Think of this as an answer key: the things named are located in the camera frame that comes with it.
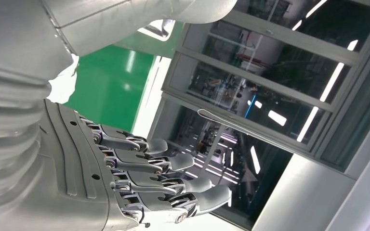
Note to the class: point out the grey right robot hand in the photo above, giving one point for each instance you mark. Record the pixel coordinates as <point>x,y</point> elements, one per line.
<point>83,178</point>

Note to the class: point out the glass partition with metal frames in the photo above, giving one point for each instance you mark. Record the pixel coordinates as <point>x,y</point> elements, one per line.
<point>268,79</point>

